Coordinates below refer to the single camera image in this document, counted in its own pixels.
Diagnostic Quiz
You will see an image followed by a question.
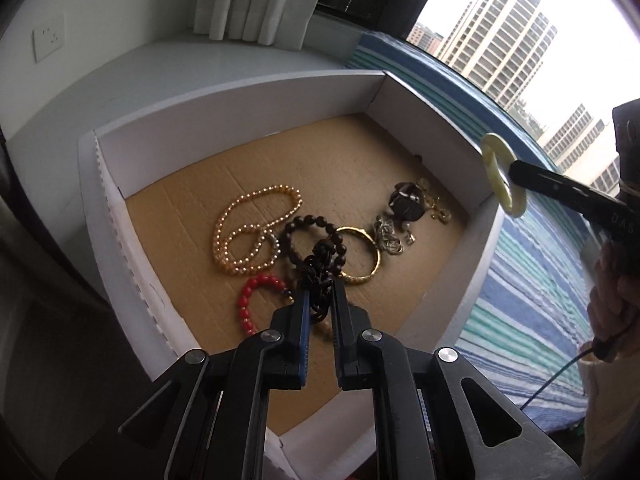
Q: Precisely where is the white cardboard tray box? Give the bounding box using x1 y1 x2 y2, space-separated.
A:
77 68 509 480

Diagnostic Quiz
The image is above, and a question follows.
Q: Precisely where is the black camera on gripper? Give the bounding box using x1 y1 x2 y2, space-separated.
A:
612 99 640 191

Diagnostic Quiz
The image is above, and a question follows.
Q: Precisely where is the dark wrist watch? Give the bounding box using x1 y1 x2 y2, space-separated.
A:
388 182 426 222

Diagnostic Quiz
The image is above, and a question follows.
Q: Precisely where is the white wall socket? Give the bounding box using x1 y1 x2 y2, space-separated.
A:
32 14 65 63

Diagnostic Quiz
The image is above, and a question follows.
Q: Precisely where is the dark wooden bead bracelet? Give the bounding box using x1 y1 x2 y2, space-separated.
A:
278 213 348 326

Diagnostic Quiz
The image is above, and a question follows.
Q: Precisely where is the gold earrings pile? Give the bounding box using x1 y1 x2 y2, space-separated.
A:
418 178 451 224

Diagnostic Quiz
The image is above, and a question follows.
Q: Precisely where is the silver ring cluster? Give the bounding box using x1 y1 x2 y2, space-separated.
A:
373 214 416 256

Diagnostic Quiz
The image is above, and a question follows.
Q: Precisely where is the gold bead necklace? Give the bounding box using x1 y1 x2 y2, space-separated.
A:
211 184 305 276

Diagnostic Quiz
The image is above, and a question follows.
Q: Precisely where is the green jade bangle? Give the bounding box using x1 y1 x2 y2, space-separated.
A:
480 132 527 218

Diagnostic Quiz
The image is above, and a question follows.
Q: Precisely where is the red bead bracelet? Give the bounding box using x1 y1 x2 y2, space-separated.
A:
235 273 296 338

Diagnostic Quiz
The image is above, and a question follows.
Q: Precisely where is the gold metal bangle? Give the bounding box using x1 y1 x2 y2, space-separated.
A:
337 226 382 285

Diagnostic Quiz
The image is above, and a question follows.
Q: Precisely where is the blue striped bed sheet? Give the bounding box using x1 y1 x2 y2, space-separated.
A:
347 32 592 432

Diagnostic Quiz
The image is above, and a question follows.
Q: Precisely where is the person's right hand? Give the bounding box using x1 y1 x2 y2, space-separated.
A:
587 242 639 358

